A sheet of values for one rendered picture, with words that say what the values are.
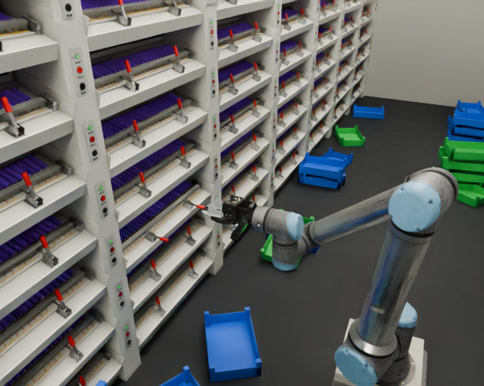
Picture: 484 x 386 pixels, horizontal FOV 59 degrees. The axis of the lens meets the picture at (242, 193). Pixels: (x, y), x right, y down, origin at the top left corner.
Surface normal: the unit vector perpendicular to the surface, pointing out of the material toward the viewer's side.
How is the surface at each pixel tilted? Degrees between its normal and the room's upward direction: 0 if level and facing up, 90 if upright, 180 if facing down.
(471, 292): 0
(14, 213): 21
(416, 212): 82
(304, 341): 0
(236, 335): 0
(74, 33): 90
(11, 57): 110
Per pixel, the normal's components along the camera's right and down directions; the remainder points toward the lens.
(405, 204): -0.68, 0.23
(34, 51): 0.84, 0.50
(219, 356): 0.00, -0.88
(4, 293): 0.32, -0.74
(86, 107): 0.90, 0.22
